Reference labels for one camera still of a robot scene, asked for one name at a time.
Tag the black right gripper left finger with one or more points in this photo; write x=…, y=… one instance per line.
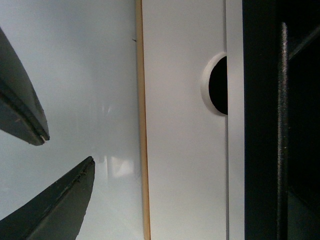
x=21, y=113

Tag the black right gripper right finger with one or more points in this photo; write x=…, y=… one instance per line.
x=57, y=213

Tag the white front wooden drawer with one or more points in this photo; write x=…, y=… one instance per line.
x=194, y=102

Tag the wooden drawer cabinet box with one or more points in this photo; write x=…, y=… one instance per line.
x=142, y=119

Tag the black metal drawer handle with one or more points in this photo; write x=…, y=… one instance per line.
x=281, y=53

